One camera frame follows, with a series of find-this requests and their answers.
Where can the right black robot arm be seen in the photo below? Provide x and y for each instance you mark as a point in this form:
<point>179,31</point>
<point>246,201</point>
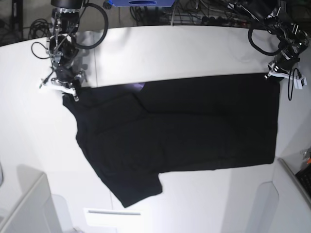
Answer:
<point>60,48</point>

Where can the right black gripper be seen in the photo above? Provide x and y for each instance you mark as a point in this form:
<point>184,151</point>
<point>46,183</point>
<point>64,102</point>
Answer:
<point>68,78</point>

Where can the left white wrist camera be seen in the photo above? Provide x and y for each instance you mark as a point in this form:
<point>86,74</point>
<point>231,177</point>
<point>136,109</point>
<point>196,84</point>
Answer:
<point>299,79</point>

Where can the black T-shirt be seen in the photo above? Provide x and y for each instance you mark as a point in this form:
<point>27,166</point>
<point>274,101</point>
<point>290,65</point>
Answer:
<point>131,133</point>

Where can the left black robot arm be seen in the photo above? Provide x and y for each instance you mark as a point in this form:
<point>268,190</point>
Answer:
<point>292,40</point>

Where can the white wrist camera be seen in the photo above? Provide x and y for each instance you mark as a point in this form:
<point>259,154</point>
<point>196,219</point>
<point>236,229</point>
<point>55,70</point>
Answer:
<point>53,86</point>
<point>299,79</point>

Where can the black keyboard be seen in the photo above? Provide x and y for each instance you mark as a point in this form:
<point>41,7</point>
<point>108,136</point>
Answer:
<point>304,177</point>

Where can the blue plastic box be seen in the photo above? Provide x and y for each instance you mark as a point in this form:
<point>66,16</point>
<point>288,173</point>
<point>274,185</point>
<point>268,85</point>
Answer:
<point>128,3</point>

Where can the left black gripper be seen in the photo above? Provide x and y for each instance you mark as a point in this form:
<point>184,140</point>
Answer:
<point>282,64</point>

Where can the white table slot plate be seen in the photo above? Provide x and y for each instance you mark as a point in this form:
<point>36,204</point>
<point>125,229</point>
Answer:
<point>112,218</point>

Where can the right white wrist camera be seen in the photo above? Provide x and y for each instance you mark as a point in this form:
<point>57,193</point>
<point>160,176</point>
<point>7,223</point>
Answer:
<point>53,86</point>

